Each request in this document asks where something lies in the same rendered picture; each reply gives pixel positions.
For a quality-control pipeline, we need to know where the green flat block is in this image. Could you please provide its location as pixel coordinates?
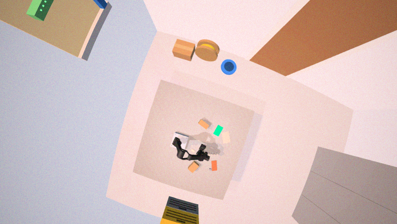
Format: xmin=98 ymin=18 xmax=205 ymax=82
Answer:
xmin=213 ymin=125 xmax=223 ymax=136

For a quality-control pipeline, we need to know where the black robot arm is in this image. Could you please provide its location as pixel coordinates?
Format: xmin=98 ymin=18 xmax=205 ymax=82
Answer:
xmin=172 ymin=137 xmax=210 ymax=162

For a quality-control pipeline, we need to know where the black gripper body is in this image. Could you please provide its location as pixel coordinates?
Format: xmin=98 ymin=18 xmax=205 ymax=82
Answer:
xmin=198 ymin=144 xmax=206 ymax=152

